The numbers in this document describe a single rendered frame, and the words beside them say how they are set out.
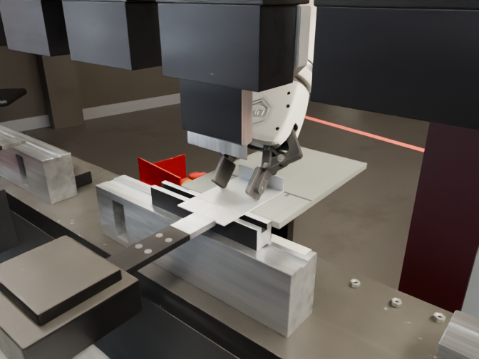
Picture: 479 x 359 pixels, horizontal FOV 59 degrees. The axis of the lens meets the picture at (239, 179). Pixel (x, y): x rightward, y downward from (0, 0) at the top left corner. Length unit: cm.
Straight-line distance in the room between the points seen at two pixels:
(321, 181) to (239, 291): 21
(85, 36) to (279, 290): 42
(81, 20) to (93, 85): 426
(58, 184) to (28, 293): 54
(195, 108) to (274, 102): 12
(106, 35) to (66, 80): 402
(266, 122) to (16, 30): 45
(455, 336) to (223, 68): 34
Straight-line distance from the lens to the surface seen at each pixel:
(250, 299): 56
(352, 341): 57
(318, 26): 38
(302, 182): 65
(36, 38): 76
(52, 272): 42
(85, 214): 87
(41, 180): 93
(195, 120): 54
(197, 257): 60
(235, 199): 59
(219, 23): 45
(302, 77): 60
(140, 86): 512
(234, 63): 44
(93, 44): 63
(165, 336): 71
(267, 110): 58
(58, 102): 462
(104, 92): 495
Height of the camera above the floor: 127
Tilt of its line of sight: 24 degrees down
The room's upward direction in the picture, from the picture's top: straight up
